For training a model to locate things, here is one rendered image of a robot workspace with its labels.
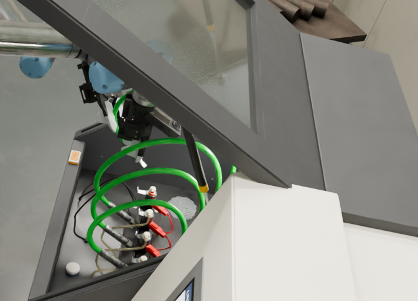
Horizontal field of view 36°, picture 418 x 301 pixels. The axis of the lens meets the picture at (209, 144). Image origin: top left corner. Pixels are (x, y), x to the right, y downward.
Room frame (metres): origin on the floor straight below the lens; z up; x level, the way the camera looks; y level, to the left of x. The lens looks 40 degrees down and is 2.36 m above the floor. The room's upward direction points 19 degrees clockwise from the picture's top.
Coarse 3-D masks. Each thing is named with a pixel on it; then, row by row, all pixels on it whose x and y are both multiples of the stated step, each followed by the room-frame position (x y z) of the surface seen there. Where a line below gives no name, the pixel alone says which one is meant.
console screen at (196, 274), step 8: (200, 264) 0.77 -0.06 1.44; (192, 272) 0.78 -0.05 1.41; (200, 272) 0.76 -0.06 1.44; (184, 280) 0.78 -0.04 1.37; (192, 280) 0.76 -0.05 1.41; (200, 280) 0.74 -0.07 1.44; (176, 288) 0.78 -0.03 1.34; (184, 288) 0.76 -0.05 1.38; (192, 288) 0.74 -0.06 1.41; (200, 288) 0.72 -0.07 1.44; (176, 296) 0.76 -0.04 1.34; (184, 296) 0.74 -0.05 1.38; (192, 296) 0.72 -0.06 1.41; (200, 296) 0.70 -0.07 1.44
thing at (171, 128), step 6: (144, 114) 1.22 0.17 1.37; (150, 114) 1.22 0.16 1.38; (156, 114) 1.24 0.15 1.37; (150, 120) 1.22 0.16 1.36; (156, 120) 1.23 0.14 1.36; (162, 120) 1.24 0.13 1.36; (168, 120) 1.26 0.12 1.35; (156, 126) 1.23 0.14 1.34; (162, 126) 1.23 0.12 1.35; (168, 126) 1.24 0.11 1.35; (174, 126) 1.25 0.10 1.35; (180, 126) 1.28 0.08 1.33; (168, 132) 1.24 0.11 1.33; (174, 132) 1.24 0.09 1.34; (180, 132) 1.26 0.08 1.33
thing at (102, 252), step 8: (136, 200) 1.01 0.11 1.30; (144, 200) 1.01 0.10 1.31; (152, 200) 1.01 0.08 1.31; (160, 200) 1.02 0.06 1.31; (112, 208) 1.00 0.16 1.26; (120, 208) 0.99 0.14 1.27; (168, 208) 1.01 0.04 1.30; (176, 208) 1.02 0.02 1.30; (104, 216) 0.99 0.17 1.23; (96, 224) 0.99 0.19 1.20; (184, 224) 1.02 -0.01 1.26; (88, 232) 0.98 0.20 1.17; (184, 232) 1.03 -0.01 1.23; (88, 240) 0.98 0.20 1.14; (96, 248) 0.99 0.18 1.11; (104, 256) 0.99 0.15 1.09; (112, 256) 1.00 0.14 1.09; (120, 264) 1.00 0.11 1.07
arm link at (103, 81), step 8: (88, 56) 1.19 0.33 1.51; (88, 64) 1.19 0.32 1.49; (96, 64) 1.13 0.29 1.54; (96, 72) 1.12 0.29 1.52; (104, 72) 1.12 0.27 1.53; (96, 80) 1.12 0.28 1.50; (104, 80) 1.11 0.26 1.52; (112, 80) 1.12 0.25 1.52; (120, 80) 1.13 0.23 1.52; (96, 88) 1.12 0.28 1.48; (104, 88) 1.11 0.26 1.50; (112, 88) 1.12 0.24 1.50; (120, 88) 1.13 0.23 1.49; (128, 88) 1.16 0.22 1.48
